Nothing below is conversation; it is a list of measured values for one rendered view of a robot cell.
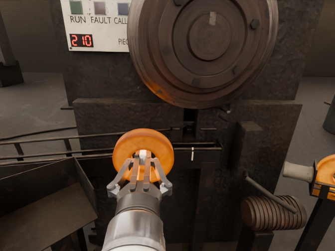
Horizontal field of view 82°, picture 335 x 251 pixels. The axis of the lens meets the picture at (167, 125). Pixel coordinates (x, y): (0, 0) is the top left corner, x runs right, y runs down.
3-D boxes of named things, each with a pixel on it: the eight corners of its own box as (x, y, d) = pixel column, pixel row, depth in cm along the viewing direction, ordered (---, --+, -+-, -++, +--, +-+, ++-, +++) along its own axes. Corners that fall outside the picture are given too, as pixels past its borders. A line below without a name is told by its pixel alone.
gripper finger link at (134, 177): (137, 203, 37) (130, 204, 37) (140, 166, 47) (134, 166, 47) (136, 189, 35) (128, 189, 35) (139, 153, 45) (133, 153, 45)
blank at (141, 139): (108, 130, 48) (105, 137, 45) (171, 124, 48) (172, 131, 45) (120, 178, 55) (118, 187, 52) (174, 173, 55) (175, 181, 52)
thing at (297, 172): (282, 171, 77) (285, 158, 75) (310, 177, 73) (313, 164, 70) (281, 179, 73) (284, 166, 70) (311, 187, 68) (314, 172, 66)
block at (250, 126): (226, 165, 93) (235, 119, 83) (243, 165, 93) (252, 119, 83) (235, 180, 83) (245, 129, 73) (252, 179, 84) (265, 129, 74)
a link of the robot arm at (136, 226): (166, 279, 28) (164, 239, 34) (167, 241, 24) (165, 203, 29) (103, 282, 28) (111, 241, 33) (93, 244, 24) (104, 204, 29)
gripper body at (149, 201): (112, 240, 33) (121, 197, 41) (162, 238, 33) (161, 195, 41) (107, 209, 29) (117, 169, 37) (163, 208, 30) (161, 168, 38)
